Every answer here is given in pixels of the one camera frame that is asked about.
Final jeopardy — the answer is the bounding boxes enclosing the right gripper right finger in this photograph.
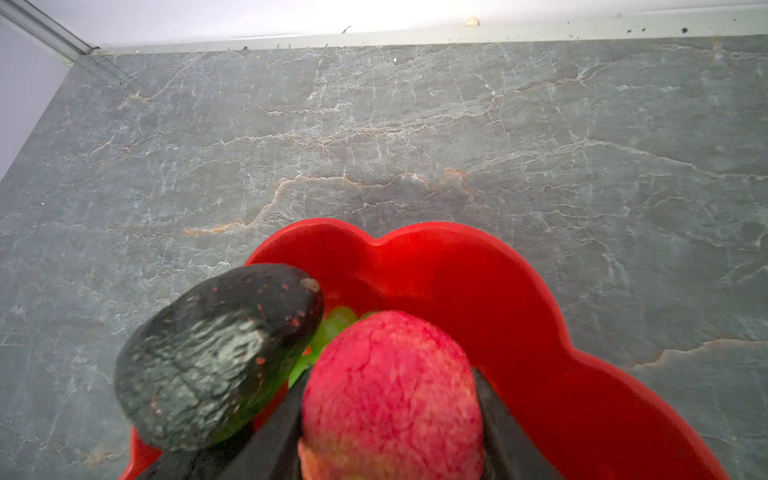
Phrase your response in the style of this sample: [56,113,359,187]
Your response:
[472,368,564,480]

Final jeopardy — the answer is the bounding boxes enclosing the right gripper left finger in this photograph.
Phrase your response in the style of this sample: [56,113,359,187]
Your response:
[138,371,310,480]

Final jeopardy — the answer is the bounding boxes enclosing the dark avocado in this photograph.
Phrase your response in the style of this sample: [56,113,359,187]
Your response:
[114,264,325,452]

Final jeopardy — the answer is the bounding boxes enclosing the red fake apple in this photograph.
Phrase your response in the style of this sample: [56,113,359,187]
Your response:
[297,311,484,479]

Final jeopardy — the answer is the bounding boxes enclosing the green fake grape bunch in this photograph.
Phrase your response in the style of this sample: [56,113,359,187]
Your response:
[209,305,379,445]

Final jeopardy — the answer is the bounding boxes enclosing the red flower-shaped fruit bowl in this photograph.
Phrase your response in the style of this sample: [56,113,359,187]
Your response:
[124,219,726,479]

